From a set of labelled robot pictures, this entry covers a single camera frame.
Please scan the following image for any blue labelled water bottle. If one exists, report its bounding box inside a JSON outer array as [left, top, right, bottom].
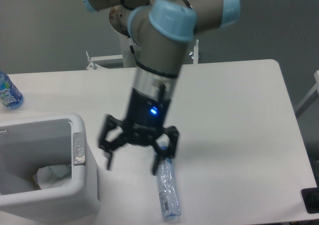
[[0, 71, 24, 110]]

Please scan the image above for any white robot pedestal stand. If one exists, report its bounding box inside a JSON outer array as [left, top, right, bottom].
[[85, 7, 200, 71]]

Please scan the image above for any trash inside the can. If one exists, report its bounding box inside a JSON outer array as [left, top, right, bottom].
[[33, 164, 72, 190]]

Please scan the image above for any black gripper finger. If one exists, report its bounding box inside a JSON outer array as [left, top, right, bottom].
[[98, 114, 129, 171], [151, 126, 179, 175]]

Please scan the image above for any crushed clear plastic bottle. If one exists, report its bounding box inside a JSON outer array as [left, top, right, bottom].
[[155, 140, 182, 223]]

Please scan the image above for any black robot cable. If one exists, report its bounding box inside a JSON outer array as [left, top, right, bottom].
[[128, 37, 139, 56]]

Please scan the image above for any white frame at right edge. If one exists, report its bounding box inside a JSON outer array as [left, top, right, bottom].
[[295, 70, 319, 118]]

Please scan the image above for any white plastic trash can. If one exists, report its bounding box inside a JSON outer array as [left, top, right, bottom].
[[0, 113, 101, 224]]

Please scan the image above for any black clamp at table edge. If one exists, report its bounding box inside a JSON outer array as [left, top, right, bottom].
[[301, 187, 319, 214]]

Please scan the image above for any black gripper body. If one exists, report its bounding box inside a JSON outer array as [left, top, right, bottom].
[[122, 87, 171, 146]]

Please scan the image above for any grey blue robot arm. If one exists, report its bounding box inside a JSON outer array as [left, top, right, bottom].
[[82, 0, 240, 174]]

